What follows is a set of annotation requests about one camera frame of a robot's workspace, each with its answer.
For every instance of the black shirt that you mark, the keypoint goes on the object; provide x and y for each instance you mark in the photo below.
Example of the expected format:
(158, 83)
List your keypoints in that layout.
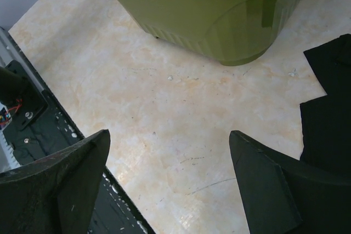
(326, 120)

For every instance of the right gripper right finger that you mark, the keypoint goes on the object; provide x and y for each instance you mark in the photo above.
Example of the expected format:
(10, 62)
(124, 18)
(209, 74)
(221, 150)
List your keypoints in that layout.
(281, 194)

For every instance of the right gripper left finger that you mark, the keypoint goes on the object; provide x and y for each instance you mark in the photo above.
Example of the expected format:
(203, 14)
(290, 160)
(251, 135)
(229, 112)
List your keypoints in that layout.
(57, 193)

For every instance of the green plastic basket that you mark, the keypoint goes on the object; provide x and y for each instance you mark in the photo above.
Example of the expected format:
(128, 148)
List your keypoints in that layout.
(234, 32)

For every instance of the white cable duct strip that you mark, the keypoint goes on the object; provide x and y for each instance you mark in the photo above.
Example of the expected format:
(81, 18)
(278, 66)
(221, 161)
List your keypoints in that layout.
(8, 160)

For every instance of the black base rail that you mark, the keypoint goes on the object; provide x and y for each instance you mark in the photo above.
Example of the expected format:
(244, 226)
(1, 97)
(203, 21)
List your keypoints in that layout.
(46, 128)

